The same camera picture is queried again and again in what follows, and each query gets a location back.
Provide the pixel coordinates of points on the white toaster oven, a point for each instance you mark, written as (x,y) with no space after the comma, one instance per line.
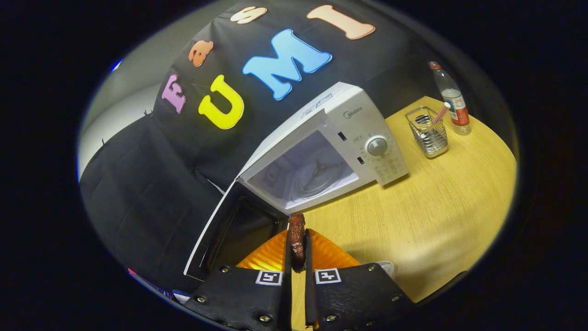
(358,119)

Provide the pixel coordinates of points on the pink striped straw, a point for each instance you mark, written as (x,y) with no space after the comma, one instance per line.
(442,112)

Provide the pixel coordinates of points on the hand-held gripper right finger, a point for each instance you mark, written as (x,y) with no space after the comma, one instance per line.
(310,294)

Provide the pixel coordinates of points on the clear plastic water bottle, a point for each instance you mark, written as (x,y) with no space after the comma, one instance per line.
(452,99)

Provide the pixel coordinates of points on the black backdrop cloth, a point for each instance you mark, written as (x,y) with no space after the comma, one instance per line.
(138,184)

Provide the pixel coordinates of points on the small white ribbed plate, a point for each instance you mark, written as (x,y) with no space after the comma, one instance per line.
(388,269)

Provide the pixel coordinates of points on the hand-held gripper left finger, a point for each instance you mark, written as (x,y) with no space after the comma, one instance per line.
(287,294)

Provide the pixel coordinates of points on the red-brown meat piece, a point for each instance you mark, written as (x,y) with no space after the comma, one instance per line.
(296,234)

